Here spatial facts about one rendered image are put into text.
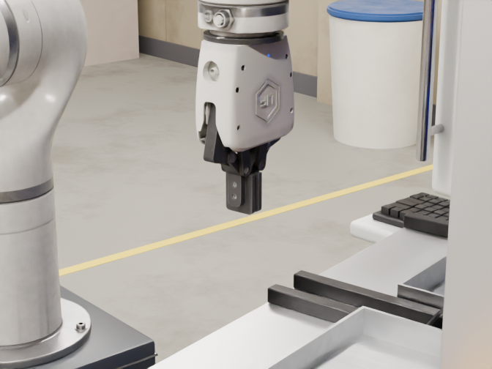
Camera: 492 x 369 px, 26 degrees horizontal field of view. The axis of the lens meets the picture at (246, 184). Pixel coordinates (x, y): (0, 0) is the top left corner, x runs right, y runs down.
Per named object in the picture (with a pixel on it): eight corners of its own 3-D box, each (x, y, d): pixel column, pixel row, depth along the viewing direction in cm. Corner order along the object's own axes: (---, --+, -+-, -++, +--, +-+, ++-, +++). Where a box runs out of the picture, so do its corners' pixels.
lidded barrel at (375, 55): (452, 138, 536) (460, 6, 516) (379, 158, 503) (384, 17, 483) (375, 118, 575) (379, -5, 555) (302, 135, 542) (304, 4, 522)
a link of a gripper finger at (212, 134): (198, 147, 96) (227, 175, 100) (232, 74, 98) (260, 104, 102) (187, 145, 96) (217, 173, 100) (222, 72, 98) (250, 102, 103)
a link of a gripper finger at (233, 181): (235, 154, 99) (236, 222, 101) (256, 146, 101) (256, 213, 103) (209, 148, 100) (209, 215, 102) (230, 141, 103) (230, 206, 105)
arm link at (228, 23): (248, 9, 92) (248, 44, 93) (307, -2, 98) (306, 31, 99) (175, 1, 97) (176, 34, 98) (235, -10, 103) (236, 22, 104)
